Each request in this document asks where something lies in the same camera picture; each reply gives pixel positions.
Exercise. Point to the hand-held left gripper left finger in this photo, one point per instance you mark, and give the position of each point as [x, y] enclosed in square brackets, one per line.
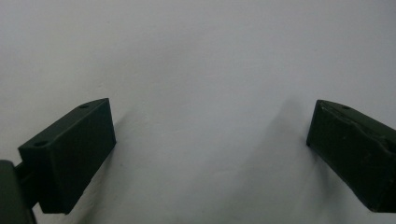
[68, 161]

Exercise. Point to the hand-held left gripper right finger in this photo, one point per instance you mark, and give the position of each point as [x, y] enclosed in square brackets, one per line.
[355, 155]

